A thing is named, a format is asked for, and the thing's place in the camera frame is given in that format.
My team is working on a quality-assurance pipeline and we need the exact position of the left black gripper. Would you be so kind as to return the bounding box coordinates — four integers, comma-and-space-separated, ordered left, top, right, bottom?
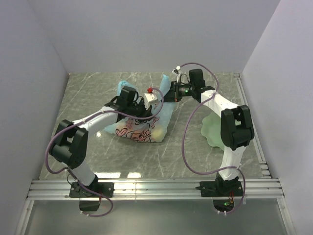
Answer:
127, 98, 154, 123

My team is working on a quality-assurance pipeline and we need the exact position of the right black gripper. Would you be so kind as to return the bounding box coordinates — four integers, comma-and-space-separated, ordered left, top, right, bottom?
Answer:
161, 81, 195, 103

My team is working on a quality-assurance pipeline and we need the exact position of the light blue plastic bag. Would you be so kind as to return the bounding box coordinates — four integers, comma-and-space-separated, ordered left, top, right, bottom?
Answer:
104, 75, 174, 142

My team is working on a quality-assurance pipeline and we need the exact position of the green leaf-shaped plate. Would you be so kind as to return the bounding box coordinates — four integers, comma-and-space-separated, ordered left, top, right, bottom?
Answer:
201, 112, 224, 151

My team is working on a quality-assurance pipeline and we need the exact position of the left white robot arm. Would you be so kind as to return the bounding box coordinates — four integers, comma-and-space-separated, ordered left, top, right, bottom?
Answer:
45, 86, 153, 197

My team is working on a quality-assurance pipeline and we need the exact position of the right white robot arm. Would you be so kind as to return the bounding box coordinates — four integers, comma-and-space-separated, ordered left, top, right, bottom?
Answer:
164, 69, 254, 196

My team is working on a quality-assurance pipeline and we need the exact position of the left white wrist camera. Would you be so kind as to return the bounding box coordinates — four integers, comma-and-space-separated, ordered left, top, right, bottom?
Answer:
143, 93, 159, 109

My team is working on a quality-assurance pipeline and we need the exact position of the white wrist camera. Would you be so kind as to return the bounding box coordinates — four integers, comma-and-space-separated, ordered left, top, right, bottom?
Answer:
143, 93, 159, 109
172, 66, 184, 84

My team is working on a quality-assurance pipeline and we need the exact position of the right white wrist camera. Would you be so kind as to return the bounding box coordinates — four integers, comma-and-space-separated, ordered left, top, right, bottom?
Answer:
172, 66, 184, 84

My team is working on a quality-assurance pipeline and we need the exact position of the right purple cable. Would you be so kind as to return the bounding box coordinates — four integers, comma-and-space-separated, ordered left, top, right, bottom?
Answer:
176, 62, 246, 216

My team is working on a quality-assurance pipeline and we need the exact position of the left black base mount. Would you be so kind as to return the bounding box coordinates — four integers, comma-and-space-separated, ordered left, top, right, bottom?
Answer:
69, 182, 114, 217

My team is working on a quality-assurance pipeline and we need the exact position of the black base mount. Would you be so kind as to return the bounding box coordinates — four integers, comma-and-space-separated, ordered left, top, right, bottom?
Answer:
69, 182, 114, 217
195, 175, 246, 214

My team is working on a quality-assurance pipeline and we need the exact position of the aluminium right side rail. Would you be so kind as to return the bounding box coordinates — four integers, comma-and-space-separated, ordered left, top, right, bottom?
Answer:
233, 73, 272, 179

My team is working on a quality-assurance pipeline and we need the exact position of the aluminium rail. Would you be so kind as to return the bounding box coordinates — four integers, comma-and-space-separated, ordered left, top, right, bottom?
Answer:
26, 178, 285, 201
233, 73, 272, 179

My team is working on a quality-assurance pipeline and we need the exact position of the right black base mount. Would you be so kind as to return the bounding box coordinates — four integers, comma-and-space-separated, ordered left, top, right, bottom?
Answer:
195, 175, 246, 214

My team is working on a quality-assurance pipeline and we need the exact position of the aluminium front rail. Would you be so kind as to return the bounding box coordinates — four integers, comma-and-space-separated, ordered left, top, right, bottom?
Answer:
26, 178, 285, 201

